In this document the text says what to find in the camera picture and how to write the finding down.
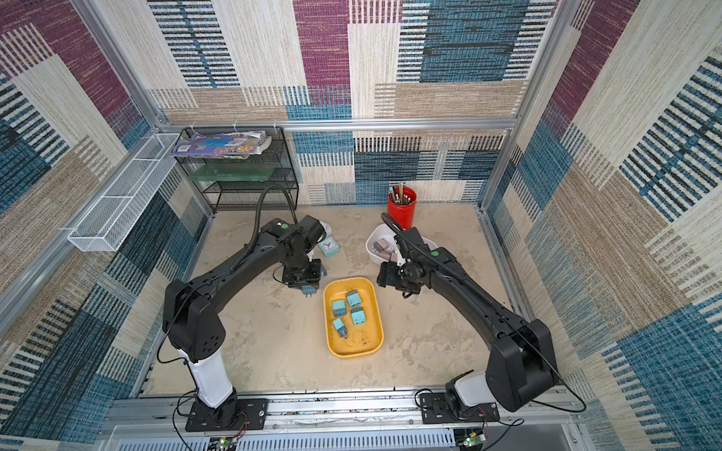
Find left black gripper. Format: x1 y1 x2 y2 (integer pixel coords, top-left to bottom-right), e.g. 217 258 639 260
288 254 327 291

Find teal plug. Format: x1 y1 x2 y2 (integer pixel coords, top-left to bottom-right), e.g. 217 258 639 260
346 291 362 309
301 286 318 297
332 318 349 339
332 300 347 318
351 307 368 326

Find pink plug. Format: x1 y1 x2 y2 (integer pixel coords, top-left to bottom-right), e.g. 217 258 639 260
372 238 395 255
379 252 398 262

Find white plastic tray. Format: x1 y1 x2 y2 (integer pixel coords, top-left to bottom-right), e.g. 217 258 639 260
366 224 405 267

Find yellow plastic tray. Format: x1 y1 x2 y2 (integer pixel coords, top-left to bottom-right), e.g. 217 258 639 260
323 277 385 359

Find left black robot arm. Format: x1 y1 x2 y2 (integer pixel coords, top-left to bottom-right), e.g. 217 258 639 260
162 184 326 431

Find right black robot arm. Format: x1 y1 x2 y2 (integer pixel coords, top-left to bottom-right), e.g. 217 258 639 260
377 213 567 422

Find small teal alarm clock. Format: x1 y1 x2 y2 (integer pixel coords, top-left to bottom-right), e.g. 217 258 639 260
318 236 340 257

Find white round clock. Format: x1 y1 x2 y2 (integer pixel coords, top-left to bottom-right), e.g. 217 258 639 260
321 221 332 240

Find red pen cup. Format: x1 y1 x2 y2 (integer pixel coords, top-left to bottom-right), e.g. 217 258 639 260
387 188 417 229

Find pens in cup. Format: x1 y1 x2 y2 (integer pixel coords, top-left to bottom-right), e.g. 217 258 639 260
389 182 416 206

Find colourful magazine on shelf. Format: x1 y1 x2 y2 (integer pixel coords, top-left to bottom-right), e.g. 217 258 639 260
171 132 273 160

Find black wire mesh shelf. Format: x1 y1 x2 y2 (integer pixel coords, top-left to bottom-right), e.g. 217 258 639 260
172 126 299 213

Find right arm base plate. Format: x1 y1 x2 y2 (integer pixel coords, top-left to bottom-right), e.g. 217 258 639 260
414 389 500 425

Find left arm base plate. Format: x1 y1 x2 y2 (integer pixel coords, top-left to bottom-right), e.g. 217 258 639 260
184 397 268 432

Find white wire wall basket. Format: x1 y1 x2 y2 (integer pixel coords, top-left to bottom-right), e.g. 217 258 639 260
68 133 179 253

